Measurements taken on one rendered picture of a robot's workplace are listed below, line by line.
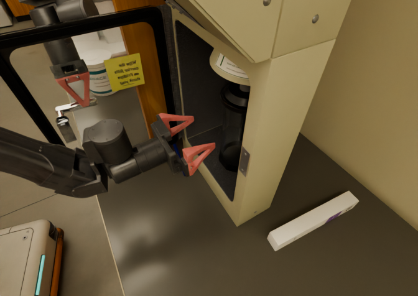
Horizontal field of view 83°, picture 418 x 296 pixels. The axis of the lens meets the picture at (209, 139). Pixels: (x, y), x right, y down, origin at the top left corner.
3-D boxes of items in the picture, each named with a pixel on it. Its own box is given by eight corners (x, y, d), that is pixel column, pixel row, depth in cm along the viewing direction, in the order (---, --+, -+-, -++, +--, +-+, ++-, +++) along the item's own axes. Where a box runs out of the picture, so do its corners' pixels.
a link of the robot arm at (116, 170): (108, 171, 49) (115, 191, 45) (95, 149, 44) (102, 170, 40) (140, 157, 51) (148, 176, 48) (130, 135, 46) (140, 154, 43)
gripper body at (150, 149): (158, 120, 50) (124, 133, 48) (178, 151, 44) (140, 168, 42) (163, 140, 55) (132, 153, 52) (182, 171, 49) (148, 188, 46)
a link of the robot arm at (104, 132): (80, 164, 49) (76, 199, 43) (51, 124, 41) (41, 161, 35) (138, 150, 51) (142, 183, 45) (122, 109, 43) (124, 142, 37)
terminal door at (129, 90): (179, 141, 76) (160, 4, 47) (79, 185, 65) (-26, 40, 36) (178, 140, 76) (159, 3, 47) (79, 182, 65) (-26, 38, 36)
